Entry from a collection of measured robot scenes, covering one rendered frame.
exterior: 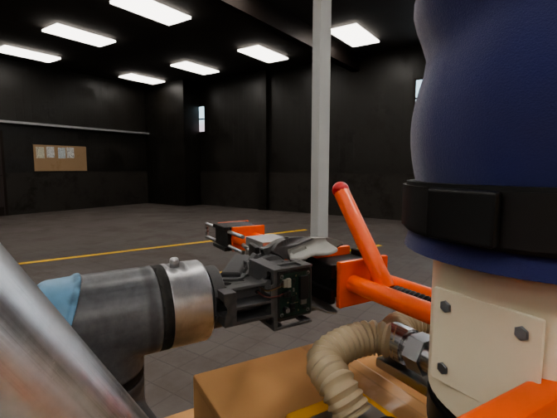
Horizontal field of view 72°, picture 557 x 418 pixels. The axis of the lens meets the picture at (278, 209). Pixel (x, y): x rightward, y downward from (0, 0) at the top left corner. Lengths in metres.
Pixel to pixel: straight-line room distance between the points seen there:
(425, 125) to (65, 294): 0.34
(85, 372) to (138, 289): 0.15
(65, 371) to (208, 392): 0.30
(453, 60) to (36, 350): 0.31
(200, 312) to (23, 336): 0.21
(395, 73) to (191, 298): 9.61
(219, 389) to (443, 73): 0.43
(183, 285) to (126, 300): 0.06
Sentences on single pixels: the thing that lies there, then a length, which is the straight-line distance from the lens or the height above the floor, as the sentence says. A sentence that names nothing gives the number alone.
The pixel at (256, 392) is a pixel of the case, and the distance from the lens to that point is 0.52.
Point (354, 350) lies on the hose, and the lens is 0.47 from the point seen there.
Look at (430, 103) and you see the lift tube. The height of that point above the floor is 1.31.
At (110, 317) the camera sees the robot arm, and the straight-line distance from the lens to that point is 0.39.
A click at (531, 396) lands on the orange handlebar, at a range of 0.30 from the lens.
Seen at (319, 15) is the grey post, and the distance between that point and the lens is 3.82.
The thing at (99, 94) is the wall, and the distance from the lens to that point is 13.51.
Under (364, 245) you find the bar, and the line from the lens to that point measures 0.50.
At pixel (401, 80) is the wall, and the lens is 9.83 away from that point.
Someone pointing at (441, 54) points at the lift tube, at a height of 1.35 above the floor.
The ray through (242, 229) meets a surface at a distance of 0.80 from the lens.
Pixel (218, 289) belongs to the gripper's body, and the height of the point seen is 1.13.
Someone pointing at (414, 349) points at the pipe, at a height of 1.07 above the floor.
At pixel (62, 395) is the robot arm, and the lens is 0.25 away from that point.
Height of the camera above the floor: 1.26
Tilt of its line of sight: 6 degrees down
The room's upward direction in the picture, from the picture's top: straight up
